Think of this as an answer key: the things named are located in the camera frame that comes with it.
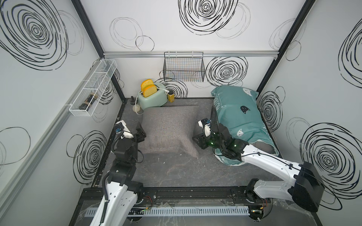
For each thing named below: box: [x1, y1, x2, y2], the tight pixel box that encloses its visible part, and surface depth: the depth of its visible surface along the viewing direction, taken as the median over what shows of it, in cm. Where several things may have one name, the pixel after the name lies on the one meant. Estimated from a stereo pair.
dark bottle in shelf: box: [78, 93, 99, 112], surface depth 69 cm
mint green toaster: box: [137, 81, 169, 111], surface depth 105 cm
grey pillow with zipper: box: [138, 105, 199, 158], surface depth 80 cm
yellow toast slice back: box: [140, 78, 155, 91], surface depth 103 cm
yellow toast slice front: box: [143, 85, 157, 98], surface depth 101 cm
